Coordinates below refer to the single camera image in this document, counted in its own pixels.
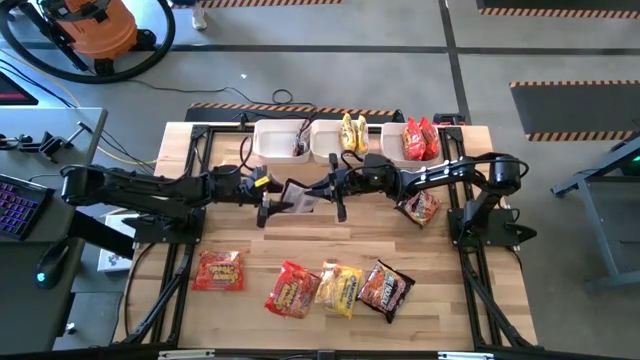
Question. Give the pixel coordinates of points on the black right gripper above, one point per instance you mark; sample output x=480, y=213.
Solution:
x=372, y=177

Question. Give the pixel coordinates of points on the white plastic bin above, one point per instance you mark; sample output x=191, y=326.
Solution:
x=272, y=142
x=392, y=147
x=325, y=140

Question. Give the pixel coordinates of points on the orange shop vacuum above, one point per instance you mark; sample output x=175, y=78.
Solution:
x=170, y=30
x=100, y=30

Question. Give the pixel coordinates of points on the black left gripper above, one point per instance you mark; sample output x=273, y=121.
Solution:
x=250, y=192

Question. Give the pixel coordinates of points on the orange-red noodle pack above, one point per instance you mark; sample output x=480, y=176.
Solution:
x=292, y=290
x=413, y=142
x=431, y=140
x=218, y=271

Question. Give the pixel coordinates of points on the grey metal cart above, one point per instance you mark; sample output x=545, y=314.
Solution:
x=604, y=235

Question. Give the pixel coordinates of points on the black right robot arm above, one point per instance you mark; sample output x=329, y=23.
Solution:
x=440, y=175

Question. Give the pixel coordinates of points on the grey desk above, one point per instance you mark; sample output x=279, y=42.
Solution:
x=30, y=310

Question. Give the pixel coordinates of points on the dark monitor screen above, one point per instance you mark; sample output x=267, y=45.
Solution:
x=12, y=92

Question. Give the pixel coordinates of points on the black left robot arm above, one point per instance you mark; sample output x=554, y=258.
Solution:
x=150, y=187

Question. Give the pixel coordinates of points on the person's foot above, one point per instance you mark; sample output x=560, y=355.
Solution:
x=199, y=19

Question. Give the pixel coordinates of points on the black aluminium table frame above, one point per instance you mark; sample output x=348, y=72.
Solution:
x=222, y=128

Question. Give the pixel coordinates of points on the backlit black keyboard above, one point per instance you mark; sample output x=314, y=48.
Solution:
x=22, y=205

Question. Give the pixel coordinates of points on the yellow tape tag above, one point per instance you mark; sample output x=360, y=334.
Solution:
x=261, y=181

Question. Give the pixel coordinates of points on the small white box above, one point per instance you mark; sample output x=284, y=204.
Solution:
x=112, y=261

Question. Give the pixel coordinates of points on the black angled bar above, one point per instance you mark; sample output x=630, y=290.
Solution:
x=102, y=235

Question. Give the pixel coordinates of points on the hazard-striped black floor mat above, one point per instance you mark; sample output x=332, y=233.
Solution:
x=250, y=3
x=575, y=110
x=550, y=4
x=210, y=114

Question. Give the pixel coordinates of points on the red and black device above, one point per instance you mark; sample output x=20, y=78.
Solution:
x=448, y=119

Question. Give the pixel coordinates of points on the black desk clamp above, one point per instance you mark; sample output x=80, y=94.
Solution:
x=50, y=146

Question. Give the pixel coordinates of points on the silver metal bracket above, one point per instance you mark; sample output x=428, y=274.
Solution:
x=465, y=356
x=186, y=355

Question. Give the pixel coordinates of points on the black computer mouse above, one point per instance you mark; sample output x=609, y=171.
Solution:
x=50, y=267

